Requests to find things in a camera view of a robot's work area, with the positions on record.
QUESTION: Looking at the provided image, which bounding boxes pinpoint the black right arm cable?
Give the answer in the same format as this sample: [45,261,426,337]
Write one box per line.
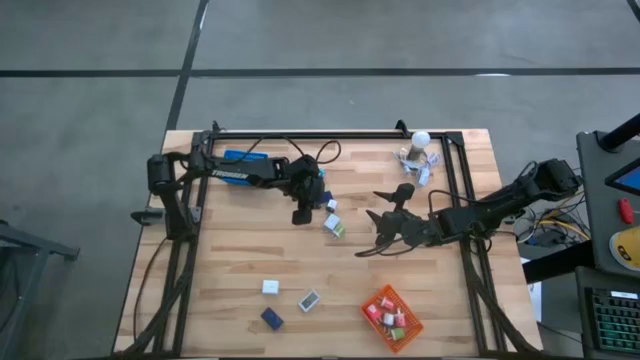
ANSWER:
[354,188,481,259]

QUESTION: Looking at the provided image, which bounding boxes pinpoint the grey metal stand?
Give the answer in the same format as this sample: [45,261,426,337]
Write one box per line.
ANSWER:
[0,219,82,360]

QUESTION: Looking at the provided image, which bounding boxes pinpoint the white power cord bundle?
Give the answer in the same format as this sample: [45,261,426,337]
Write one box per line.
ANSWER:
[393,147,442,188]

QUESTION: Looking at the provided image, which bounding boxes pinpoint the black cart beam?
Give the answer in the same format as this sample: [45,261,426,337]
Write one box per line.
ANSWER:
[521,241,599,285]

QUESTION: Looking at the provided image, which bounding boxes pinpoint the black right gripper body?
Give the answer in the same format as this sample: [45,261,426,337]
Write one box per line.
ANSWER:
[387,209,441,246]

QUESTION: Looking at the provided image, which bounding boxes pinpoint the white bulb and wrappers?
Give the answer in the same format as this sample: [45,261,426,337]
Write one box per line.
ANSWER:
[405,130,432,162]

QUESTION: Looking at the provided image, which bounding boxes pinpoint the backlit keyboard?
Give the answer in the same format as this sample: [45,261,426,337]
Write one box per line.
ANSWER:
[584,287,640,355]

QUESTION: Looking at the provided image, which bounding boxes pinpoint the blue plastic basket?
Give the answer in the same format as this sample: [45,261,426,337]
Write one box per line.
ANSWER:
[222,148,269,187]

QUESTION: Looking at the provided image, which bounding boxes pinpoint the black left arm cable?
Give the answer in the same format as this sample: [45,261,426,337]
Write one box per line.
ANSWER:
[234,134,343,166]

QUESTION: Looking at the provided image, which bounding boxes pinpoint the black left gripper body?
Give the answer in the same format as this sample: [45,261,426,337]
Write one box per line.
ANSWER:
[289,167,327,210]

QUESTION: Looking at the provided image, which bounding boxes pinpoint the orange plastic basket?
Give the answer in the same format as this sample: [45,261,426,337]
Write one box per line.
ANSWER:
[359,284,425,355]

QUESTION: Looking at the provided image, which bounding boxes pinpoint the tablet screen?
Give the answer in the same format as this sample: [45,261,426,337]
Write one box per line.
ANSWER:
[605,158,640,197]

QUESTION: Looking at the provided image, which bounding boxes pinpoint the black clamp foot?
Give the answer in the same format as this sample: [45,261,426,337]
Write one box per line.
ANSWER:
[130,209,166,227]

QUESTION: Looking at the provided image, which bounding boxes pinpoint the grey equipment cart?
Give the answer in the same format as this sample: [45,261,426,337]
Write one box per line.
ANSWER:
[574,129,640,360]

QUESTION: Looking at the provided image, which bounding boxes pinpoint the yellow round device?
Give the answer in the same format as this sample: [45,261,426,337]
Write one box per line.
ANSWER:
[608,225,640,274]

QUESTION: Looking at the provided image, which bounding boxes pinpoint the white digital display unit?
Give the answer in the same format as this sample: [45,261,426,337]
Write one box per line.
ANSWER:
[297,289,322,313]

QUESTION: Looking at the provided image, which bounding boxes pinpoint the tangled floor cables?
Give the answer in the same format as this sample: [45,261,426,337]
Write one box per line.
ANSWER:
[514,168,594,249]

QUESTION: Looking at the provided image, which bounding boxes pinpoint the white paper sheet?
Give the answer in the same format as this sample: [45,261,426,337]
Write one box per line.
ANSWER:
[519,257,544,324]

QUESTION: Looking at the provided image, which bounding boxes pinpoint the red oval object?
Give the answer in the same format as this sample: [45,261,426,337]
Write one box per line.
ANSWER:
[618,197,636,226]

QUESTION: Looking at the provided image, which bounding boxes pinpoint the black diagonal pole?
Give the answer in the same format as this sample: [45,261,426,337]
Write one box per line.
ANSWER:
[597,113,640,154]

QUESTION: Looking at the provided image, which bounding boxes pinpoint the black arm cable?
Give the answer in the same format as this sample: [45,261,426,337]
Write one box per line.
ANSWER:
[234,134,343,166]
[354,188,481,259]

